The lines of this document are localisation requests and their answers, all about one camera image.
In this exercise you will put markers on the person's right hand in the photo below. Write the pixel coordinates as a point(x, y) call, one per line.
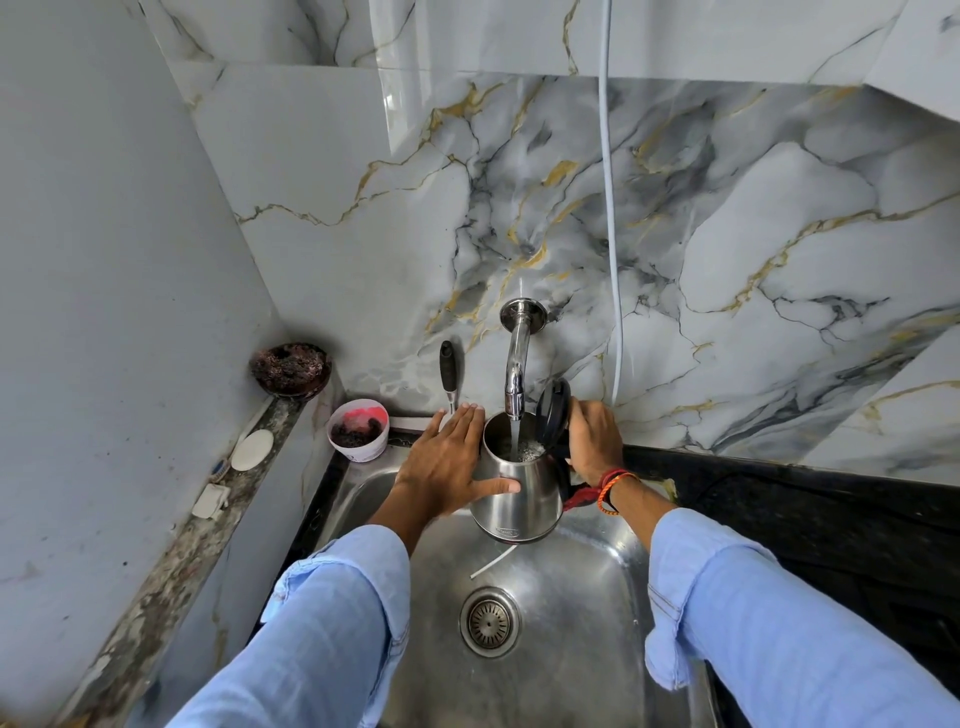
point(598, 446)

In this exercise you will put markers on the person's left hand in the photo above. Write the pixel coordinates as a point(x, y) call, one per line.
point(439, 469)

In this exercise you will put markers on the person's left thumb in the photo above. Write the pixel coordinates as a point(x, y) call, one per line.
point(499, 487)

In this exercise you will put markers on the person's right fingers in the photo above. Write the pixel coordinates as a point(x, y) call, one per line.
point(577, 427)

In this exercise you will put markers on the steel electric kettle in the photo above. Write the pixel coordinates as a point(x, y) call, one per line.
point(517, 502)

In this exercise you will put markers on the person's left forearm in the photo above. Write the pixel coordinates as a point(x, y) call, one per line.
point(330, 630)

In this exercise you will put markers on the person's right forearm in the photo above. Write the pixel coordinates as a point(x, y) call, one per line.
point(750, 615)

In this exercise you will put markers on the white thin stick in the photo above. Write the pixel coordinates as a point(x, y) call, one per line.
point(493, 562)

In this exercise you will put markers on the stainless steel sink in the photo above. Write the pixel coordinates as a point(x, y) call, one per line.
point(570, 600)

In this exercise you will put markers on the steel sink drain strainer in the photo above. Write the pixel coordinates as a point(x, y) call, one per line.
point(490, 622)

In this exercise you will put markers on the white cup with pink stains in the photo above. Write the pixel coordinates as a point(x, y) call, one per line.
point(358, 439)

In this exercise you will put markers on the white round soap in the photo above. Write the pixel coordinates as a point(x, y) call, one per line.
point(252, 450)

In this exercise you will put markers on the small blue object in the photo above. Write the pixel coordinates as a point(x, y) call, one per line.
point(219, 469)

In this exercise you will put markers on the small white box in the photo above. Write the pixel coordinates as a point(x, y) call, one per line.
point(211, 502)

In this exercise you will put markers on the chrome wall faucet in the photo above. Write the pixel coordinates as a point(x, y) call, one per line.
point(517, 352)

